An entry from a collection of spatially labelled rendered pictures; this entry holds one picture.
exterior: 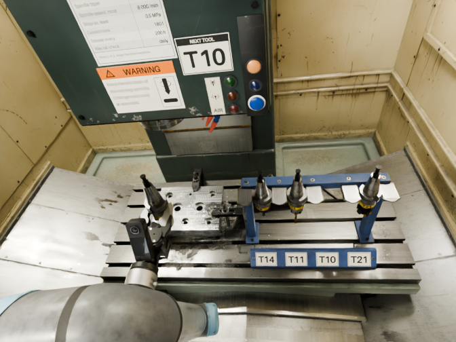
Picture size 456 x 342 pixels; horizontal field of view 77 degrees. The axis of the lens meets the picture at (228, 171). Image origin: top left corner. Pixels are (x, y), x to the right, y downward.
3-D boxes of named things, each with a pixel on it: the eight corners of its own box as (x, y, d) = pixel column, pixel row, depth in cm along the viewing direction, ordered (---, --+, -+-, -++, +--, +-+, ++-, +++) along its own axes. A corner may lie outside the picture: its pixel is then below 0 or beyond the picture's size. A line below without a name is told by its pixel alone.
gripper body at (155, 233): (148, 240, 85) (136, 280, 77) (137, 224, 79) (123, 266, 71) (172, 239, 84) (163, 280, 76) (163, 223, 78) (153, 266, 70)
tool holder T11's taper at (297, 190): (305, 188, 91) (305, 174, 87) (303, 199, 89) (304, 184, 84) (290, 186, 93) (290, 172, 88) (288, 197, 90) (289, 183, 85)
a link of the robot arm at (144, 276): (117, 283, 68) (150, 283, 67) (123, 264, 71) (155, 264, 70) (130, 294, 73) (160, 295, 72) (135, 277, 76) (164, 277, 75)
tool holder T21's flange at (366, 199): (373, 186, 91) (375, 181, 90) (383, 201, 87) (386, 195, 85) (354, 191, 91) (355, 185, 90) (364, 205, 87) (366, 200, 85)
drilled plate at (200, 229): (220, 236, 117) (218, 229, 113) (153, 237, 121) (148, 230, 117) (224, 192, 132) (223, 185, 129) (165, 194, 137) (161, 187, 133)
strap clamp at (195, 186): (203, 203, 135) (195, 182, 124) (195, 203, 135) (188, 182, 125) (206, 182, 144) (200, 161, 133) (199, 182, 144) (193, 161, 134)
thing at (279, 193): (288, 205, 90) (288, 203, 89) (271, 205, 91) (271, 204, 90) (286, 188, 95) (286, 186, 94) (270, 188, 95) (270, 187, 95)
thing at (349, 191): (362, 203, 87) (363, 201, 86) (344, 203, 87) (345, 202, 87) (357, 186, 91) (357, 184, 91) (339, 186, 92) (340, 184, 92)
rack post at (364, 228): (374, 243, 110) (396, 194, 89) (359, 243, 110) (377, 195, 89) (367, 221, 117) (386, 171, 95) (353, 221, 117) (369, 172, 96)
